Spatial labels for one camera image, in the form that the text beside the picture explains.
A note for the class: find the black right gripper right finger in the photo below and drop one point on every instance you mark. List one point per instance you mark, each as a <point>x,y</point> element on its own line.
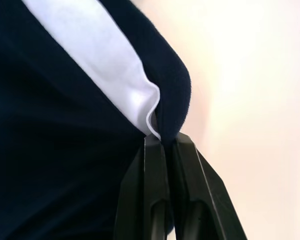
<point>202,185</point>

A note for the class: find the navy and white jacket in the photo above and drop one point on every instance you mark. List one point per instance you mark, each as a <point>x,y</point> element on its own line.
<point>52,125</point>

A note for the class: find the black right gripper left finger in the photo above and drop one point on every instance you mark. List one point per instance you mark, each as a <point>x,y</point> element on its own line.
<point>150,180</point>

